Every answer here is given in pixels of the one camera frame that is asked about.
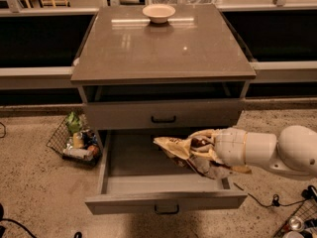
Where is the white wrapped package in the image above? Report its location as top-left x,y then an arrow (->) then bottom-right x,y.
63,148 -> 93,161

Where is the green leafy vegetable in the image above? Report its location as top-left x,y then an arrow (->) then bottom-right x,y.
65,112 -> 82,134

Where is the closed grey drawer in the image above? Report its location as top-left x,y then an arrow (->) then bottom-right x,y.
83,99 -> 243,130

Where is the brown chip bag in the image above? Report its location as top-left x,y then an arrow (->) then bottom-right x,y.
153,129 -> 246,180

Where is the black wire basket left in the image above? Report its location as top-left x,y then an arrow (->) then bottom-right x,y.
47,115 -> 101,166

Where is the black wire basket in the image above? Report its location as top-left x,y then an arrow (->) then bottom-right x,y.
273,199 -> 317,238
47,115 -> 101,166

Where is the open grey drawer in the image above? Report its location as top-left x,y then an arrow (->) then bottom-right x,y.
85,128 -> 247,215

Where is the black floor cable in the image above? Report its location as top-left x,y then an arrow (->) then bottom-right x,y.
233,181 -> 317,209
0,203 -> 83,238

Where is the beige ceramic bowl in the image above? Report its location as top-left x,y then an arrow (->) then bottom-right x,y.
143,4 -> 175,24

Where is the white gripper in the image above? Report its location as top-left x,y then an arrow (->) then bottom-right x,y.
189,128 -> 252,175

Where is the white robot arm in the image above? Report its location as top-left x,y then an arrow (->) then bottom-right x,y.
190,125 -> 317,180

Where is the black floor cable left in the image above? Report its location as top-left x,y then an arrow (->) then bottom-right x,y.
0,203 -> 83,238

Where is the silver can in basket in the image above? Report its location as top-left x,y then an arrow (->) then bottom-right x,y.
288,216 -> 304,232

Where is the black wire basket right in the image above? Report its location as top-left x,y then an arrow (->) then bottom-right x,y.
273,199 -> 317,238

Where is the grey drawer cabinet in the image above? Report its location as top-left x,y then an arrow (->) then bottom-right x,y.
70,4 -> 258,141

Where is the black floor cable right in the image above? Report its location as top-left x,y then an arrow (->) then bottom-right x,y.
233,181 -> 317,209

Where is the yellow bottle in basket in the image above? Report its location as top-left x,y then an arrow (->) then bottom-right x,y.
72,132 -> 84,149

